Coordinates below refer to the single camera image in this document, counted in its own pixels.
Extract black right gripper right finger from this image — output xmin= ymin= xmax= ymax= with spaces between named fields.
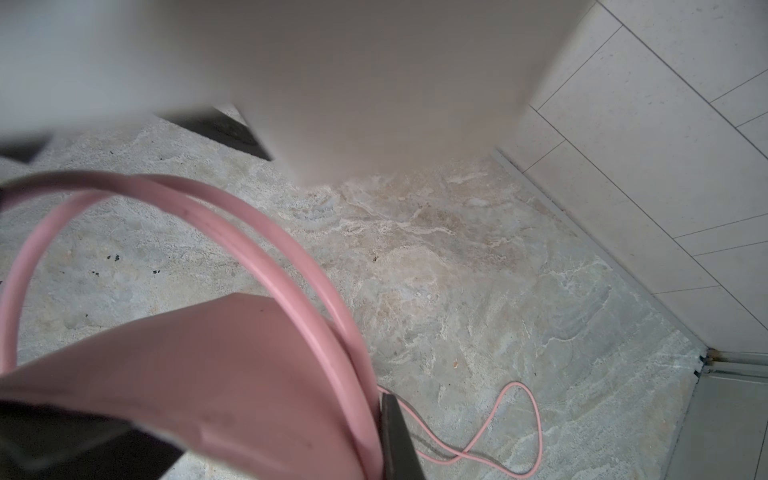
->
xmin=379 ymin=393 xmax=425 ymax=480

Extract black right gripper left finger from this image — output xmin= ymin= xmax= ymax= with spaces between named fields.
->
xmin=1 ymin=401 xmax=183 ymax=480

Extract pink headphones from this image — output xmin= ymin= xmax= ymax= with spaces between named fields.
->
xmin=1 ymin=171 xmax=384 ymax=479

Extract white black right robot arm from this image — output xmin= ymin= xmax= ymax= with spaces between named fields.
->
xmin=1 ymin=1 xmax=587 ymax=479

